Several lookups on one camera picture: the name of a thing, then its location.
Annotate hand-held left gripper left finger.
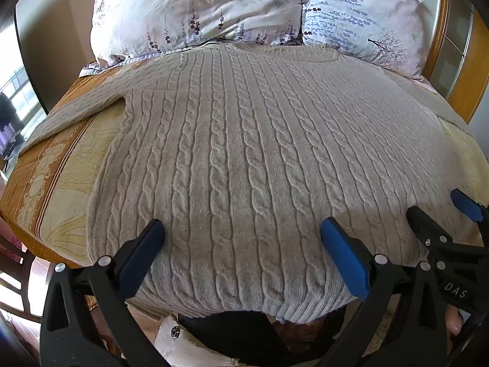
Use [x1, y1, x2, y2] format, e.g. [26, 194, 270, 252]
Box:
[40, 218, 180, 367]

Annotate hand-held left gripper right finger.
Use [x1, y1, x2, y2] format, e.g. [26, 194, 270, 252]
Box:
[320, 217, 449, 367]

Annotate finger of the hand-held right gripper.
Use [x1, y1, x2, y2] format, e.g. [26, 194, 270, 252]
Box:
[406, 206, 456, 246]
[450, 189, 489, 224]

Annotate beige cable knit sweater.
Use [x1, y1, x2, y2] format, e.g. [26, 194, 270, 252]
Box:
[17, 42, 465, 324]

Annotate person's right hand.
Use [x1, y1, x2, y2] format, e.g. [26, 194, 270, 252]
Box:
[446, 305, 470, 352]

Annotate person's white garment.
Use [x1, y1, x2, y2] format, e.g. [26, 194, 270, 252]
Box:
[152, 313, 247, 367]

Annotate yellow patterned bed sheet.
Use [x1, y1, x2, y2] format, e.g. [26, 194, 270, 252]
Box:
[0, 57, 489, 272]

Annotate wooden chair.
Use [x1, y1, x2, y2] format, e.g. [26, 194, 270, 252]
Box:
[0, 233, 47, 316]

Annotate person's dark pants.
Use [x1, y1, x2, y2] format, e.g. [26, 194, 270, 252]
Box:
[176, 308, 346, 367]

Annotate window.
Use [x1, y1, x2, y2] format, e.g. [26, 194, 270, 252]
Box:
[0, 65, 39, 161]

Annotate blue leaf print pillow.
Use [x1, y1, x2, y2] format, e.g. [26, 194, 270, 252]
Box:
[300, 0, 437, 92]

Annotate white floral pillow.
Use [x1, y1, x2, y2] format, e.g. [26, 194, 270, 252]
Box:
[79, 0, 306, 79]

